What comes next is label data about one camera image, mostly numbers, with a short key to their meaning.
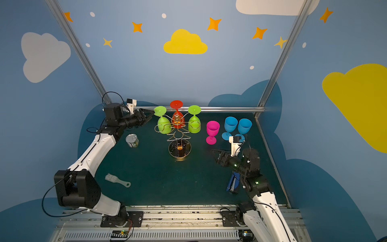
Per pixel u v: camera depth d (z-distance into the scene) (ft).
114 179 2.81
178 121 2.57
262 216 1.57
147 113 2.42
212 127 3.16
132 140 3.22
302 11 2.32
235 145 2.13
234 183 2.78
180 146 3.23
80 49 2.74
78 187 1.40
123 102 2.34
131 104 2.44
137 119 2.31
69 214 1.47
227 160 2.06
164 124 2.89
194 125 3.07
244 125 3.12
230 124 3.14
